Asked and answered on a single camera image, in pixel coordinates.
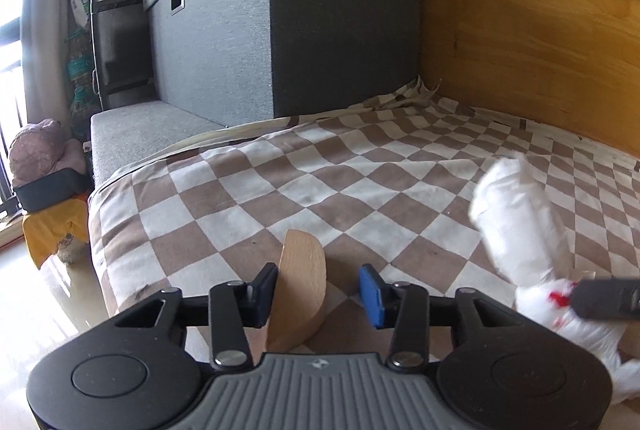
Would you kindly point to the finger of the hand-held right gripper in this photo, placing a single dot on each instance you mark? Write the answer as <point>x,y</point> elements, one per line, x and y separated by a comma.
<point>607,299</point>

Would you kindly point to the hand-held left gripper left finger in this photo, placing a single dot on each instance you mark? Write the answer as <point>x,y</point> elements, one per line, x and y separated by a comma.
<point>265,297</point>

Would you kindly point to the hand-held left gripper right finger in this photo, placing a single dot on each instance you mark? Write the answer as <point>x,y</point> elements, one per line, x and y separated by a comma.
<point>372,297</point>

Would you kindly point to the white plastic bag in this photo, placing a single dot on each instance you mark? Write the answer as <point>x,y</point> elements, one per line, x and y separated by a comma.
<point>525,235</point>

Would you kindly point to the brown white checkered blanket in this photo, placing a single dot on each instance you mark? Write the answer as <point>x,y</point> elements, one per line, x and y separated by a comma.
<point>350,190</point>

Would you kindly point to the white plastic sack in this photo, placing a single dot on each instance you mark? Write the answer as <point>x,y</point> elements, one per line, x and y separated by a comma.
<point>70,249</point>

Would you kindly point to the dark storage tray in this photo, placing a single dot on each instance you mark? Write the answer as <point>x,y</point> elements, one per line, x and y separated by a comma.
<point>50,190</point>

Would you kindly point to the grey fabric storage box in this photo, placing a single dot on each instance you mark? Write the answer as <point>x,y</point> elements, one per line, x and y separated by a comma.
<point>300,20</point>

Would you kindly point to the printed plastic package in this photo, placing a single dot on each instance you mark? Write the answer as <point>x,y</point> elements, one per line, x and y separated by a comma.
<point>80,80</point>

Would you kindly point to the black drawer rack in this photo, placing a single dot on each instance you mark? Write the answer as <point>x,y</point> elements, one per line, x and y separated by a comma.
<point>125,10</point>

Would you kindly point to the grey brown curtain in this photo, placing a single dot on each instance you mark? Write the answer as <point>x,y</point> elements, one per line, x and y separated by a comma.
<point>47,10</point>

